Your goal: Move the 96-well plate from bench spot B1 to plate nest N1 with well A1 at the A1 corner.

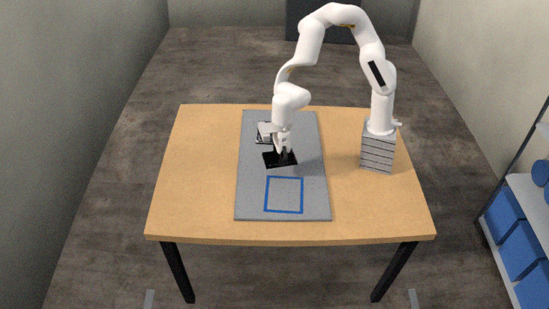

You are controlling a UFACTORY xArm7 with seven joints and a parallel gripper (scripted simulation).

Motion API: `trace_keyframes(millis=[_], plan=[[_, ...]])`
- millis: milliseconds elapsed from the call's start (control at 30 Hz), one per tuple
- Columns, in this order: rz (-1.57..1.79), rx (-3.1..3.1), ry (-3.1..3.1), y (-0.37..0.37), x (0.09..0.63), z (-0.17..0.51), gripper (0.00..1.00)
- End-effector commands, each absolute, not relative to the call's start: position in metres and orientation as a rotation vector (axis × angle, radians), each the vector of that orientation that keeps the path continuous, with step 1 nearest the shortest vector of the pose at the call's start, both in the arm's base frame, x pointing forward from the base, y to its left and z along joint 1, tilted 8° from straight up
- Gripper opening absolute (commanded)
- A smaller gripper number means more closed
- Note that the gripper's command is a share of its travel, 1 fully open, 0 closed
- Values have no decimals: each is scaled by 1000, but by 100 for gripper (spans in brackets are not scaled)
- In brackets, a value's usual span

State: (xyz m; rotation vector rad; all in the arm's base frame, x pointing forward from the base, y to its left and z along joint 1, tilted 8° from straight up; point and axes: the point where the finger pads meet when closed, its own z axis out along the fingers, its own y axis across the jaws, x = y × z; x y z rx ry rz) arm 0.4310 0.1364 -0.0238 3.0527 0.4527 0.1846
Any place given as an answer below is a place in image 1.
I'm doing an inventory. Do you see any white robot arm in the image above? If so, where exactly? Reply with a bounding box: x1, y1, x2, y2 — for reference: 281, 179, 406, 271
258, 2, 402, 142

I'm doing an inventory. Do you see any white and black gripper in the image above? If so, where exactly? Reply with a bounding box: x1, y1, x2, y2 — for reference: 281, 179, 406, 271
273, 129, 291, 167

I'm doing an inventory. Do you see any blue rectangular tape outline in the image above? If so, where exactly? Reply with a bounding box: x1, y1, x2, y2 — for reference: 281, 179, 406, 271
263, 175, 304, 215

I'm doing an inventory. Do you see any black rectangular block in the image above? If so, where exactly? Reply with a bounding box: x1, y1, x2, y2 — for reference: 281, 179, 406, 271
262, 148, 298, 169

